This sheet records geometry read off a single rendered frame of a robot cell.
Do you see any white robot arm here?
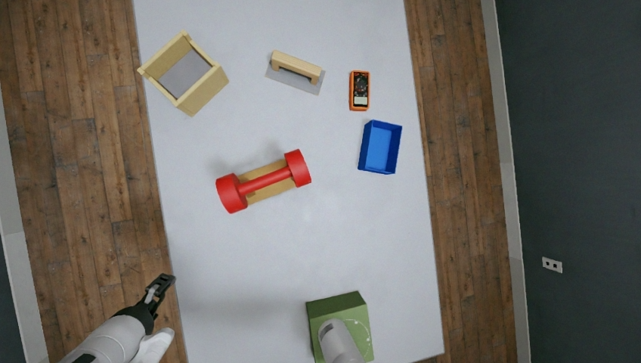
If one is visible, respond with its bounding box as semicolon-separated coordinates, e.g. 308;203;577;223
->
57;315;366;363

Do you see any blue open bin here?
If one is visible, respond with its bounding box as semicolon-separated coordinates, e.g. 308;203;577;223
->
358;119;403;175

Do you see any wooden cradle stand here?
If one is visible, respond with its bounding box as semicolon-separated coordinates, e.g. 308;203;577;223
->
237;159;296;206

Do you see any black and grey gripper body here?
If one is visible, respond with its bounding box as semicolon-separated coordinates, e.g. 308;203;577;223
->
109;297;157;335

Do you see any orange pocket multimeter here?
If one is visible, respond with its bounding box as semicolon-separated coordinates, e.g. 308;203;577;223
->
349;70;370;112

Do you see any tan open wooden crate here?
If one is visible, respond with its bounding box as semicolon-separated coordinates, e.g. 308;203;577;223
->
141;29;230;114

